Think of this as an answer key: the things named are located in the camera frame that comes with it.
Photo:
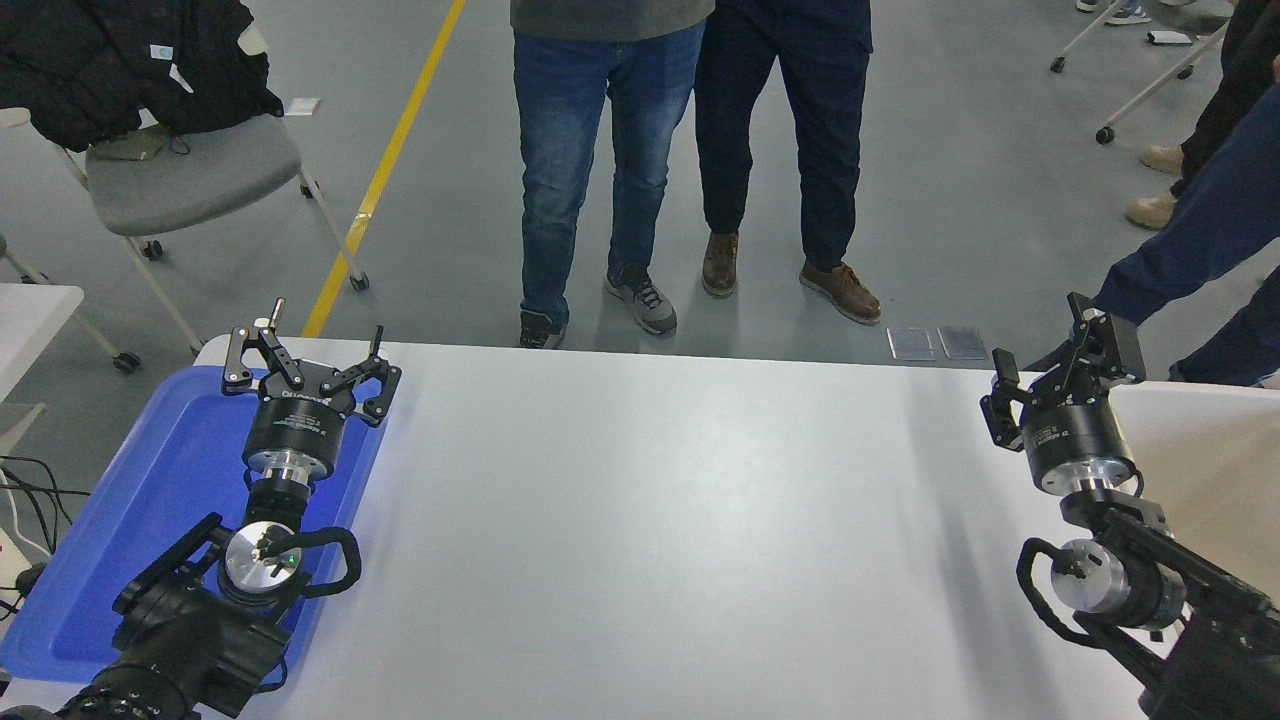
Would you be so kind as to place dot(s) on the white wheeled chair frame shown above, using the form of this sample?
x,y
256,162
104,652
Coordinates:
x,y
1104,134

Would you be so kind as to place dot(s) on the clear floor plate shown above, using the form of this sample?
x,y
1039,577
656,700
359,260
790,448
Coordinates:
x,y
911,344
962,343

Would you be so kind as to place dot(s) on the black jacket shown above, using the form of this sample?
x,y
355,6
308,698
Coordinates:
x,y
120,60

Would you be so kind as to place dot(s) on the olive green pouch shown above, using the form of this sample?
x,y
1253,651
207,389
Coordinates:
x,y
128,148

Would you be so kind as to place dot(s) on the white side table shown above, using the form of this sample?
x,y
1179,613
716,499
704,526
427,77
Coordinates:
x,y
30,320

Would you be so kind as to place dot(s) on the blue plastic tray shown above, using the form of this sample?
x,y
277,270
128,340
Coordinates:
x,y
130,520

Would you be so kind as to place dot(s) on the white frame leg with caster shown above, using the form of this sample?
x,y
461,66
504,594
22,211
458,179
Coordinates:
x,y
126,361

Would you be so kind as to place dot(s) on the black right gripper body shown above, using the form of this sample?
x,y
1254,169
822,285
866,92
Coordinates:
x,y
1075,435

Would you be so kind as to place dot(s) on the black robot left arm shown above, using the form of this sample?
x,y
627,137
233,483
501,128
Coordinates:
x,y
190,640

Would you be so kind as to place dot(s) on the white power strip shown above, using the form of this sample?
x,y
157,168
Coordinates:
x,y
8,560

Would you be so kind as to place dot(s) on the black power plug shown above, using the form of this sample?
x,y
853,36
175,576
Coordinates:
x,y
30,578

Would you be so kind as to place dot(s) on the grey wheeled chair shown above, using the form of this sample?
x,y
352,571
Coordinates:
x,y
190,175

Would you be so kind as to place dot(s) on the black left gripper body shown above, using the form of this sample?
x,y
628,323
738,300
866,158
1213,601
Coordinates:
x,y
300,425

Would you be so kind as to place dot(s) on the large pale bin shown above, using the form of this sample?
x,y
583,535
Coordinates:
x,y
1220,470

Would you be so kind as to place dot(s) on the person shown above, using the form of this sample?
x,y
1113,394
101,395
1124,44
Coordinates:
x,y
1230,90
1200,230
560,150
1128,12
830,150

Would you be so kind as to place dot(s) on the white paper sheet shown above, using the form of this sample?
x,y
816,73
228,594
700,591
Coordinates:
x,y
303,105

